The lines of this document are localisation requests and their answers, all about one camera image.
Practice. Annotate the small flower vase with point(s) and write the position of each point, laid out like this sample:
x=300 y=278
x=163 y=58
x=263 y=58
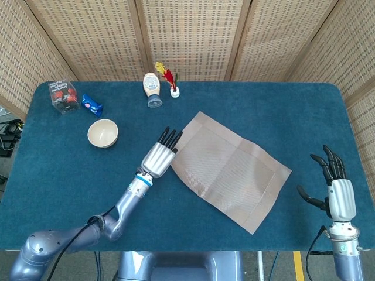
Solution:
x=169 y=76

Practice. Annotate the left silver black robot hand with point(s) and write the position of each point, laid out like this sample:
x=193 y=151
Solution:
x=158 y=159

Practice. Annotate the beige woven placemat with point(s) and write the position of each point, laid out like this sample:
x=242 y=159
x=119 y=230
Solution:
x=231 y=175

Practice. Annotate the clear plastic snack box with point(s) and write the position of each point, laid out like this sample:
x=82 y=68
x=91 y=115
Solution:
x=63 y=96

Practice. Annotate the mayonnaise squeeze bottle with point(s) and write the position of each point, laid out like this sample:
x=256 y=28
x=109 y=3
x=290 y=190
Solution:
x=151 y=86

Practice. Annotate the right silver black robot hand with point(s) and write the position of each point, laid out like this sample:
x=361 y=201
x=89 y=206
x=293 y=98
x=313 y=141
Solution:
x=342 y=199

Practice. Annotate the woven wooden folding screen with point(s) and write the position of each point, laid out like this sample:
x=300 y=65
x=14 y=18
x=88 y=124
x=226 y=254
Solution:
x=190 y=35

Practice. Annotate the white table leg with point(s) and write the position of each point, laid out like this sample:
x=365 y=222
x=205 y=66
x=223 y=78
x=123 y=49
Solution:
x=260 y=269

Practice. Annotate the blue snack packet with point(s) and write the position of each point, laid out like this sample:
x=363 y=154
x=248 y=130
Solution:
x=91 y=105

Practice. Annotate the blue felt table cover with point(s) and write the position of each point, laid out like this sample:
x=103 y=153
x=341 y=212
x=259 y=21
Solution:
x=263 y=131

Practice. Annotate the black table control panel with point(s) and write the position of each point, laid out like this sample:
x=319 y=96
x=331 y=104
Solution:
x=320 y=252

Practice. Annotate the white ceramic bowl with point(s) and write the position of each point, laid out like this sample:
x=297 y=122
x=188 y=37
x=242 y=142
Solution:
x=102 y=134

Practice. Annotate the blue-grey robot torso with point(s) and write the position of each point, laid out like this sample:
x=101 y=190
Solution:
x=181 y=266

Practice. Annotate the black equipment on floor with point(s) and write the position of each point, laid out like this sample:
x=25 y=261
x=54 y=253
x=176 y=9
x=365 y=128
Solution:
x=11 y=128

